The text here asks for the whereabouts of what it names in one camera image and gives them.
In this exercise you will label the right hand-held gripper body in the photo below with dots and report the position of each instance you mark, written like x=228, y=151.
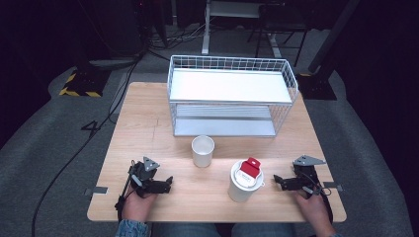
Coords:
x=308, y=173

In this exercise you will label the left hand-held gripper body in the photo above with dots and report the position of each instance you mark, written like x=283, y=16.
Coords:
x=142, y=173

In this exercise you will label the white lidded cup red tab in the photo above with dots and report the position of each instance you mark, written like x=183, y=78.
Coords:
x=242, y=187

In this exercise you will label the white paper cup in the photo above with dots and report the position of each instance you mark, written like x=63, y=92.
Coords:
x=202, y=153

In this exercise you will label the person's left hand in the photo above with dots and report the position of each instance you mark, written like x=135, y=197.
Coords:
x=136, y=207

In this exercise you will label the person's right hand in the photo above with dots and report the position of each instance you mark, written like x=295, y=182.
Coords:
x=314, y=210

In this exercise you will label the grey tape strip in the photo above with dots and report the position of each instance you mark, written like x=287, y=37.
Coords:
x=97, y=190
x=333, y=186

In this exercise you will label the person's left leg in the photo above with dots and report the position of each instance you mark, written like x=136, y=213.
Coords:
x=184, y=231

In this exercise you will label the person's leg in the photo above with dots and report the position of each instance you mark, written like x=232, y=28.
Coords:
x=263, y=231
x=184, y=231

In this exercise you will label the person's right leg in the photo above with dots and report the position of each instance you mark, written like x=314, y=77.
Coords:
x=263, y=231

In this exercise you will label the black chair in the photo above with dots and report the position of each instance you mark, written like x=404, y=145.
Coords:
x=283, y=23

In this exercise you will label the black slanted post with base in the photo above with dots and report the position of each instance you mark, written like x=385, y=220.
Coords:
x=318, y=84

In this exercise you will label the yellow black striped base plate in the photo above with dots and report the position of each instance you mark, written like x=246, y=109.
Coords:
x=84, y=84

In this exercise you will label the white desk frame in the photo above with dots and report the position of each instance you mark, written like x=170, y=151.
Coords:
x=230, y=10

